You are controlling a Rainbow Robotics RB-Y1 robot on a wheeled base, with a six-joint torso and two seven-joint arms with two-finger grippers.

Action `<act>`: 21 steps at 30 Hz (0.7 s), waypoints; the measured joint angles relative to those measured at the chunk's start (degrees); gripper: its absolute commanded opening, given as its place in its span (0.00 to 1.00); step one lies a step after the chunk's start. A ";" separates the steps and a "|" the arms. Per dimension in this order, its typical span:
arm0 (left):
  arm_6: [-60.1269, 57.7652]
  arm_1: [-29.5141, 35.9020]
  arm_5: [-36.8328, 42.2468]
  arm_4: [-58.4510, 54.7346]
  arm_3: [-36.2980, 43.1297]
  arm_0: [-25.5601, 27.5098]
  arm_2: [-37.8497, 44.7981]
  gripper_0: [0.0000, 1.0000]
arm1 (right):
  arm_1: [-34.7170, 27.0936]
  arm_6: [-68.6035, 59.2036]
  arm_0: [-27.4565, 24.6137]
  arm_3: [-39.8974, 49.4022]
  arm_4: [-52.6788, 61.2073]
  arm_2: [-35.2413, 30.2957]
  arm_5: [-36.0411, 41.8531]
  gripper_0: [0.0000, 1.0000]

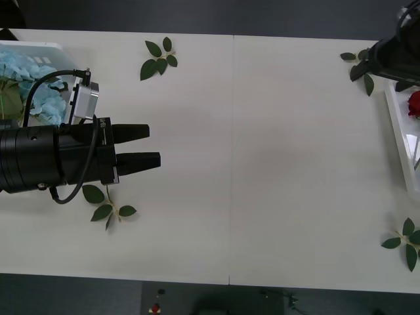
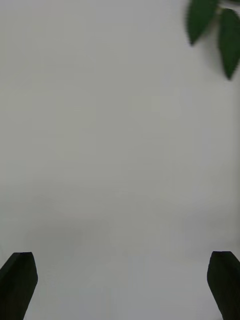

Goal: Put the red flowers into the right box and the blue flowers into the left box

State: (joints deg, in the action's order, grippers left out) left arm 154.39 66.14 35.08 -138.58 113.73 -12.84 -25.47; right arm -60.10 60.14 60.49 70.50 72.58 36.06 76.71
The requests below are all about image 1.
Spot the red rose with green stem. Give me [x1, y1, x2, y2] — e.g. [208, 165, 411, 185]
[408, 91, 420, 121]

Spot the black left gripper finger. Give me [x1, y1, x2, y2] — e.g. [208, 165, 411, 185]
[115, 152, 161, 177]
[113, 123, 151, 145]

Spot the pale blue flower with leaves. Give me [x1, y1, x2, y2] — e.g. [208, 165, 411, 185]
[0, 51, 69, 127]

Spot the shallow white box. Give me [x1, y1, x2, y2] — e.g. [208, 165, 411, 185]
[0, 41, 75, 129]
[383, 80, 420, 194]

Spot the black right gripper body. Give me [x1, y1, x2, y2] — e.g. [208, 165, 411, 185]
[367, 36, 420, 83]

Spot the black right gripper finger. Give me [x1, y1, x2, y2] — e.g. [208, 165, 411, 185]
[395, 81, 419, 93]

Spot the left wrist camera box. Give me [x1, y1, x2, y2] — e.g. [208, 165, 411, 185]
[72, 81, 100, 119]

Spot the green leaf twig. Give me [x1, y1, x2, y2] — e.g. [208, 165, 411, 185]
[340, 48, 375, 98]
[381, 217, 420, 272]
[140, 36, 179, 81]
[81, 184, 138, 232]

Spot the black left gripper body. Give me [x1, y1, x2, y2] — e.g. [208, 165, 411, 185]
[58, 116, 119, 186]

